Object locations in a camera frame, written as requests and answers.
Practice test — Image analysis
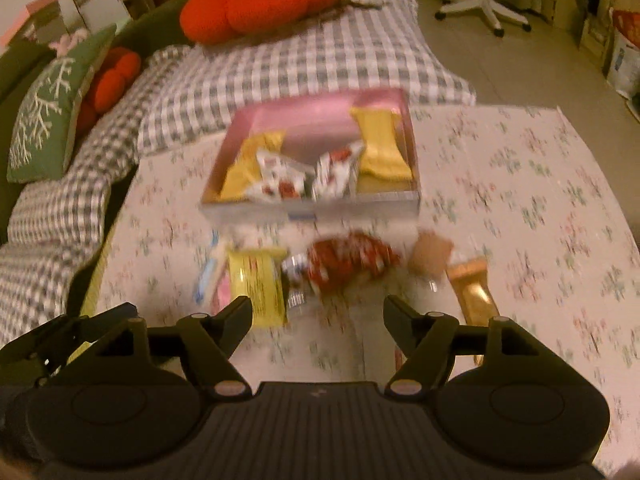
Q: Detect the pink snack box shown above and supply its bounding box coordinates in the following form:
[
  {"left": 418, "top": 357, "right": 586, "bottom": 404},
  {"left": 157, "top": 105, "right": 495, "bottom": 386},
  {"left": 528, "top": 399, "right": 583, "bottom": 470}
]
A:
[{"left": 200, "top": 87, "right": 421, "bottom": 222}]

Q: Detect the dark green sofa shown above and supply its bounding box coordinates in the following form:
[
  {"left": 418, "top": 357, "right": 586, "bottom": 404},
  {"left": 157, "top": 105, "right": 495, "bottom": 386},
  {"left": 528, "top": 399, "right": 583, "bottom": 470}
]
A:
[{"left": 0, "top": 0, "right": 198, "bottom": 246}]

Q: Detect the golden snack packet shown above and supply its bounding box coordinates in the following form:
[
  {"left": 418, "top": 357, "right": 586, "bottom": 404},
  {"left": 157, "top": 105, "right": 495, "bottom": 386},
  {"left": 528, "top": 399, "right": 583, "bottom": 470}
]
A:
[{"left": 446, "top": 257, "right": 502, "bottom": 367}]

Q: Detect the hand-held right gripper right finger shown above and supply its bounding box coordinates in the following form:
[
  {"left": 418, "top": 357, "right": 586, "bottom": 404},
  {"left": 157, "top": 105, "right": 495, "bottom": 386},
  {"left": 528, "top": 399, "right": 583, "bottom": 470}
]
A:
[{"left": 382, "top": 295, "right": 544, "bottom": 402}]

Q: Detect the small red pumpkin pillow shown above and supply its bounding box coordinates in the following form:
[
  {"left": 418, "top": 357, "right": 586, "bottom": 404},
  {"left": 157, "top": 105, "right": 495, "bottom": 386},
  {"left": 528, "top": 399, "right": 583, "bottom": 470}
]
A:
[{"left": 75, "top": 47, "right": 143, "bottom": 137}]

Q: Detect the yellow snack packet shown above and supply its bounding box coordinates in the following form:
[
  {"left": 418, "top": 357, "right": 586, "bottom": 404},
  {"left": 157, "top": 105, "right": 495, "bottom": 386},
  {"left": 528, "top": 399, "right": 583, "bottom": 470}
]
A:
[
  {"left": 227, "top": 249, "right": 289, "bottom": 329},
  {"left": 350, "top": 105, "right": 414, "bottom": 183},
  {"left": 219, "top": 130, "right": 286, "bottom": 201}
]

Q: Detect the red and silver snack packet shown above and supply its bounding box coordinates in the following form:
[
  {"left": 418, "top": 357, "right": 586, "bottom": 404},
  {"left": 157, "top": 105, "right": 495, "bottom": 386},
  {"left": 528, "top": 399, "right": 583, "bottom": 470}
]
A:
[{"left": 281, "top": 230, "right": 402, "bottom": 308}]

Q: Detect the floral cloth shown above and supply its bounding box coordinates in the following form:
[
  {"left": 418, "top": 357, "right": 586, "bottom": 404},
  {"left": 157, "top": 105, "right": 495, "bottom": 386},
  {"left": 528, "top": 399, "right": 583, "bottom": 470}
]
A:
[{"left": 95, "top": 105, "right": 640, "bottom": 467}]

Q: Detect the white and red snack packet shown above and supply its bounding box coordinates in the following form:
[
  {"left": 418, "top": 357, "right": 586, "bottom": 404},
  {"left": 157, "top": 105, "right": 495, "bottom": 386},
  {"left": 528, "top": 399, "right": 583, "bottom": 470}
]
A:
[
  {"left": 312, "top": 141, "right": 367, "bottom": 197},
  {"left": 250, "top": 149, "right": 307, "bottom": 204}
]

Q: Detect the white and red printed bag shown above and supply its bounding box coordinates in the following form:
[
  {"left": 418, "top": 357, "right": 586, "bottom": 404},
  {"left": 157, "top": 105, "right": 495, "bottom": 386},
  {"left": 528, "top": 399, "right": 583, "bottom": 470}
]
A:
[{"left": 606, "top": 9, "right": 640, "bottom": 102}]

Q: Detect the brown snack packet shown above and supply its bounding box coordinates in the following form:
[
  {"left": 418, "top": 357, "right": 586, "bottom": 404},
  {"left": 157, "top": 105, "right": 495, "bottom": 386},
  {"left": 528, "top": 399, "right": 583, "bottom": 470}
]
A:
[{"left": 410, "top": 231, "right": 454, "bottom": 277}]

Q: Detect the large orange pumpkin pillow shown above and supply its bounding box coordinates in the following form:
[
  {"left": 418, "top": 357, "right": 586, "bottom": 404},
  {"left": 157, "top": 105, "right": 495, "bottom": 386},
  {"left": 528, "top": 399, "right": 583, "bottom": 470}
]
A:
[{"left": 179, "top": 0, "right": 357, "bottom": 45}]

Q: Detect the blue and white snack packet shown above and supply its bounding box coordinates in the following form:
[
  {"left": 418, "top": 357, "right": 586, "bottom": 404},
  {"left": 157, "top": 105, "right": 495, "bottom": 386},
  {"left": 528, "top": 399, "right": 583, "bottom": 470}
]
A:
[{"left": 199, "top": 231, "right": 233, "bottom": 306}]

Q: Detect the pink plush toy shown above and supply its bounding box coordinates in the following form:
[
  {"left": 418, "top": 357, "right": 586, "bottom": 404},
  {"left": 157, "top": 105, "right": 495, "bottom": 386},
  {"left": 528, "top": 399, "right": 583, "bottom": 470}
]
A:
[{"left": 49, "top": 29, "right": 94, "bottom": 57}]

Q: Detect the grey checked cushion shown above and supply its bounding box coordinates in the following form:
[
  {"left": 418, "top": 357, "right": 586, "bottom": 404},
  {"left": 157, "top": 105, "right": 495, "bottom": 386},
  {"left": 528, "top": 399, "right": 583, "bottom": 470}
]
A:
[{"left": 137, "top": 0, "right": 477, "bottom": 157}]

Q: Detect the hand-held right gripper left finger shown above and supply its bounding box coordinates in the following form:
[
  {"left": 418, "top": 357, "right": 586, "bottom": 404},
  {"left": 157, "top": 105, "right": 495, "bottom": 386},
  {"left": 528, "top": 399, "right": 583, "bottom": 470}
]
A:
[{"left": 92, "top": 296, "right": 253, "bottom": 402}]

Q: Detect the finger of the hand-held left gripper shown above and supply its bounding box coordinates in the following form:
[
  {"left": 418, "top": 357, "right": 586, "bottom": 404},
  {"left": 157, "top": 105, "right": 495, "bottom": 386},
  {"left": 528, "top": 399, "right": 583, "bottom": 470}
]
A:
[{"left": 0, "top": 302, "right": 139, "bottom": 392}]

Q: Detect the green snowflake cushion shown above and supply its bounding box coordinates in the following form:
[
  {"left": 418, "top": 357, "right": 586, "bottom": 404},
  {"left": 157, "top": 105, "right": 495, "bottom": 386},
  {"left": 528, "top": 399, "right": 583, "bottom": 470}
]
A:
[{"left": 6, "top": 25, "right": 117, "bottom": 184}]

